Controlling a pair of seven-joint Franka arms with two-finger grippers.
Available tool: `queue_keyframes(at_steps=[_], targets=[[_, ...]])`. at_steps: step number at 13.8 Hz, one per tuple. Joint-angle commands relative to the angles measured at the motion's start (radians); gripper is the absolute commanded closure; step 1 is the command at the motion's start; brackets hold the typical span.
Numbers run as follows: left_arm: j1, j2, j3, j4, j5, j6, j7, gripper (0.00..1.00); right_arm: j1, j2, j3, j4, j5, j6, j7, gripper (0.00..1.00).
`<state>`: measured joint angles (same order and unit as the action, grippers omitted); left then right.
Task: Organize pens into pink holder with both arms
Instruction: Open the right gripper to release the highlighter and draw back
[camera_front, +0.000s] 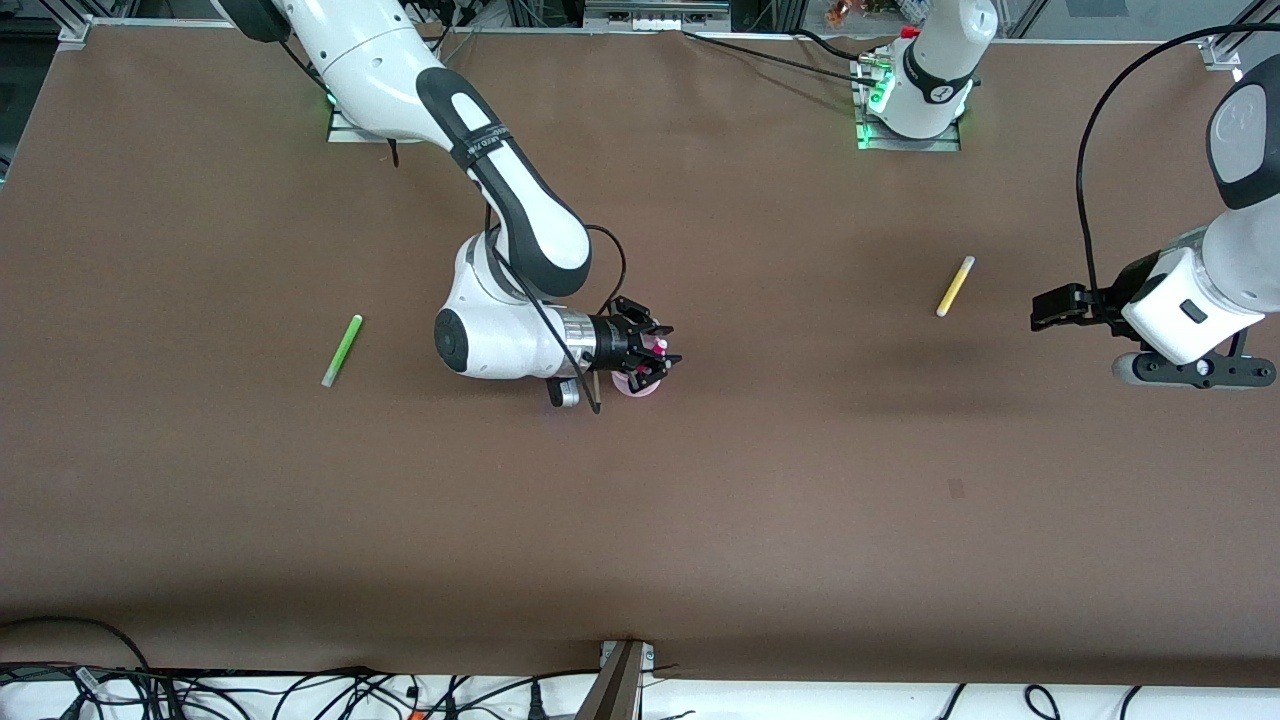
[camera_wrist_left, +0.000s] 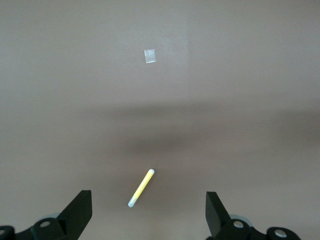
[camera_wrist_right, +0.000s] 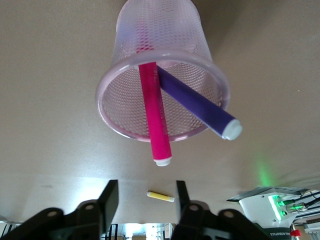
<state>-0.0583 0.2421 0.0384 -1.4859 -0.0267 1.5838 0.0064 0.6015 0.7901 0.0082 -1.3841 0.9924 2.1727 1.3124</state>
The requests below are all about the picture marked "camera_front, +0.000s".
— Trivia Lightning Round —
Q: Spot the grey power strip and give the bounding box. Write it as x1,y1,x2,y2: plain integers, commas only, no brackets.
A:
583,0,733,33

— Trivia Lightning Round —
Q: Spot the silver metal table bracket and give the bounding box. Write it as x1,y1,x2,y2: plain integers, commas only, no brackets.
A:
598,640,657,679

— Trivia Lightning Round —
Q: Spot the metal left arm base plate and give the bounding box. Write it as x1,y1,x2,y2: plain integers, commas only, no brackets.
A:
856,118,963,153

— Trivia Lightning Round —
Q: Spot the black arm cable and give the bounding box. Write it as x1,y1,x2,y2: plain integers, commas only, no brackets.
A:
483,222,628,415
1076,22,1280,293

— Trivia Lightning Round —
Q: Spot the looped black cable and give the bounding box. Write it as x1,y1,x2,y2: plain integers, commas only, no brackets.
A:
0,615,151,673

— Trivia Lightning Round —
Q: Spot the green pen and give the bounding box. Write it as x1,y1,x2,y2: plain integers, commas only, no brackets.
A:
320,314,364,389

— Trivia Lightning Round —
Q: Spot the grey metal camera post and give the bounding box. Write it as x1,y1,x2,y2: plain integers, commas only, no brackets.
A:
578,643,646,720

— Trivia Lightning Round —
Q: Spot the yellow pen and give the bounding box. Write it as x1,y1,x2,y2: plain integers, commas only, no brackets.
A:
935,255,976,319

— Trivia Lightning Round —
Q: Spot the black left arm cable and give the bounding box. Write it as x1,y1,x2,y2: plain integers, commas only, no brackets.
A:
1076,22,1280,293

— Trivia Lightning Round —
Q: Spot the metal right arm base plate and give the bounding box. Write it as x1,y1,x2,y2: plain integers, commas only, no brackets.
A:
327,100,401,144

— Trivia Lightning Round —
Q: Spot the thin black table cable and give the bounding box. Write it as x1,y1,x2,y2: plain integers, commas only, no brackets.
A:
683,30,886,89

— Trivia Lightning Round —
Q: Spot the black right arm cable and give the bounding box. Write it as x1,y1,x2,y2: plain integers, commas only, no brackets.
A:
483,222,628,415

